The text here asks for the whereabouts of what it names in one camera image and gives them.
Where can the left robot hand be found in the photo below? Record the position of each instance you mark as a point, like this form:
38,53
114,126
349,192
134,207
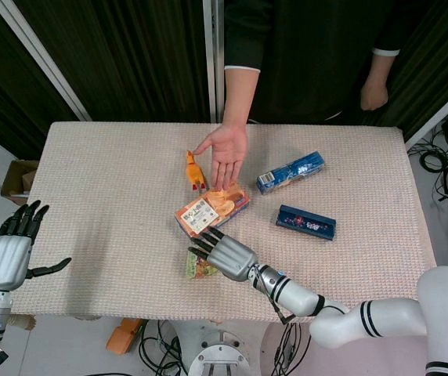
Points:
6,252

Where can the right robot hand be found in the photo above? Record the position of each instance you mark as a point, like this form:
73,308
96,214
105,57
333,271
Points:
230,255

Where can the person's closed fist hand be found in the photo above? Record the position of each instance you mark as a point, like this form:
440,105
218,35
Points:
373,92

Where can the person's open hand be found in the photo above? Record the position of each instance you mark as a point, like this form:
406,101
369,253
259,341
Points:
227,152

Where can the green snack packet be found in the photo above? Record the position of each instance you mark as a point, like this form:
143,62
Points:
198,267

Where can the person's bare forearm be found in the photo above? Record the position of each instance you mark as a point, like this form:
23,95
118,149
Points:
239,96

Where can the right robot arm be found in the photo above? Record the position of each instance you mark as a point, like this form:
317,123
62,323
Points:
365,309

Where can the robot base column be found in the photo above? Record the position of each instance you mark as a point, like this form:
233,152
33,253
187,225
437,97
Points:
218,348

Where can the beige woven tablecloth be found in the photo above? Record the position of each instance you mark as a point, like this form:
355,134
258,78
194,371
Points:
224,219

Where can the yellow rubber chicken toy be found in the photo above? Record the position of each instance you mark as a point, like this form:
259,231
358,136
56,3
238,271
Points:
194,172

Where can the orange biscuit box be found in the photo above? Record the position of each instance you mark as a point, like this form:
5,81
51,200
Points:
212,209

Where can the blue snack package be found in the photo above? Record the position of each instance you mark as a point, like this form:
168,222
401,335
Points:
291,172

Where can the cardboard box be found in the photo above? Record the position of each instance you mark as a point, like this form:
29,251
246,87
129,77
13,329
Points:
17,182

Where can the person's black-clad torso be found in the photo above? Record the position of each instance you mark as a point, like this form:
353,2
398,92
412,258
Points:
310,58

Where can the dark blue patterned box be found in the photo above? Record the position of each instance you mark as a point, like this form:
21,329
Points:
306,222

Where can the orange tool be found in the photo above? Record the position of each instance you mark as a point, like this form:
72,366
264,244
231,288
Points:
123,335

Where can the white metal frame post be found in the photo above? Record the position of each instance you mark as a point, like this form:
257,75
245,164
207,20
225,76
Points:
213,58

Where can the white diagonal frame bar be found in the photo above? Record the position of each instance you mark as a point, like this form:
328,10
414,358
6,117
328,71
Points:
40,55

